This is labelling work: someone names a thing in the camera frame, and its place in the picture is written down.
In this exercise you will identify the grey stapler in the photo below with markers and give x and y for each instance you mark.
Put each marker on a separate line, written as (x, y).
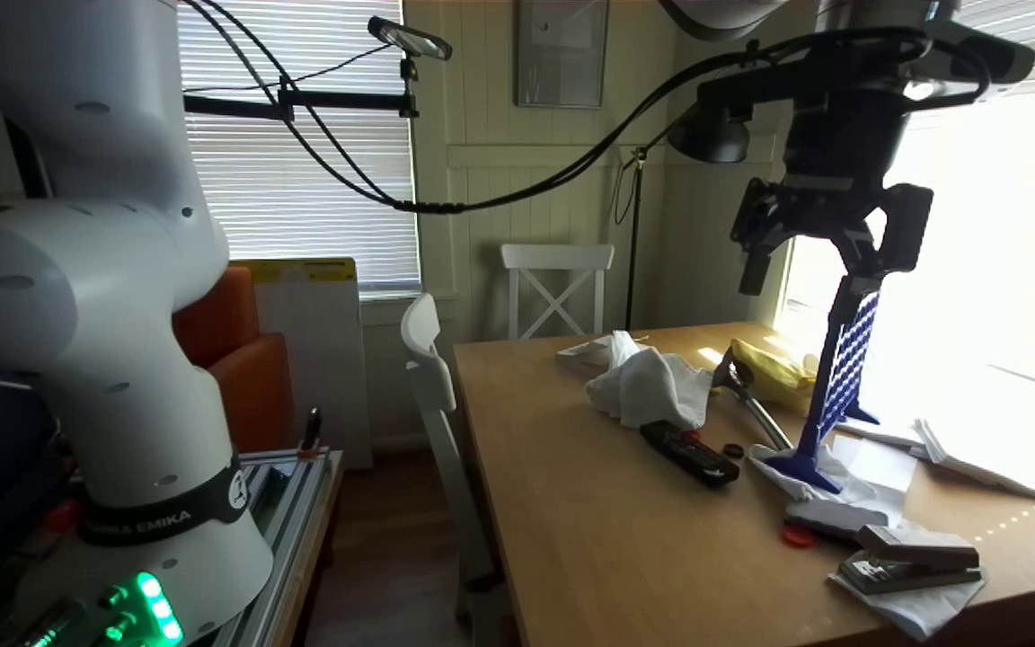
(908, 562)

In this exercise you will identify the white board with yellow edge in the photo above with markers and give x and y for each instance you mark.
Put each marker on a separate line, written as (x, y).
(320, 359)

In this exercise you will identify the bright window with blinds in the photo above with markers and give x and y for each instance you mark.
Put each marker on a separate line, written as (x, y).
(1003, 252)

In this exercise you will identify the black floor lamp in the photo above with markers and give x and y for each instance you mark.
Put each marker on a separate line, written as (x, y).
(706, 139)

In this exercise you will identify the flat white box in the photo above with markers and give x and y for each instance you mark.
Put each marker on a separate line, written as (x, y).
(582, 355)

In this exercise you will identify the stack of white papers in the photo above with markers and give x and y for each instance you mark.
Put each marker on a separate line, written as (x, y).
(1003, 458)

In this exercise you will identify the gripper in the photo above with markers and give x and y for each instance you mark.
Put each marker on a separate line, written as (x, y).
(841, 144)

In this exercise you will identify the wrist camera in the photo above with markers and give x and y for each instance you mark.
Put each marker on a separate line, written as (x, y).
(989, 52)

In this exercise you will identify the metal tool with black head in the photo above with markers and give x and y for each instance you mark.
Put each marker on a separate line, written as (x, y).
(756, 409)

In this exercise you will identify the window with white blinds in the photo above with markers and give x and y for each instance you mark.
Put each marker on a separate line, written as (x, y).
(302, 207)

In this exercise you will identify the black clamp with red base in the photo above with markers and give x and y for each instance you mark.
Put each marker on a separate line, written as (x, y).
(311, 429)

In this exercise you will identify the framed picture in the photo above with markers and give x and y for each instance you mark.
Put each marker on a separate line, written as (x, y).
(562, 54)

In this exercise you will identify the orange armchair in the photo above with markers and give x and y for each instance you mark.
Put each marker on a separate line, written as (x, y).
(248, 377)

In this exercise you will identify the black remote control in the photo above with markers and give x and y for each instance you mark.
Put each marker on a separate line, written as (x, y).
(688, 454)

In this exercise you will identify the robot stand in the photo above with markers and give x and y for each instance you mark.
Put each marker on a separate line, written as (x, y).
(288, 521)

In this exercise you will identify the white cross-back chair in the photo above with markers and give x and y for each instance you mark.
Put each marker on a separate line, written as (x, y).
(556, 258)

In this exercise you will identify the blue disc-drop game rack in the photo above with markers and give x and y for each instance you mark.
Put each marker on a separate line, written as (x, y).
(850, 368)

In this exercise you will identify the red disc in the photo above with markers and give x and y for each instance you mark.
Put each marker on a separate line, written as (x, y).
(798, 536)

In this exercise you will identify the yellow bag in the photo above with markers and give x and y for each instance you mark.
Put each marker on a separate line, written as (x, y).
(774, 373)

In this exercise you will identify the camera on mount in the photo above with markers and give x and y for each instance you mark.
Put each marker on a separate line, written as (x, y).
(410, 40)

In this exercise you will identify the white paper sheet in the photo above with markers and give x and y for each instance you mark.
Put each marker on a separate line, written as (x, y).
(917, 611)

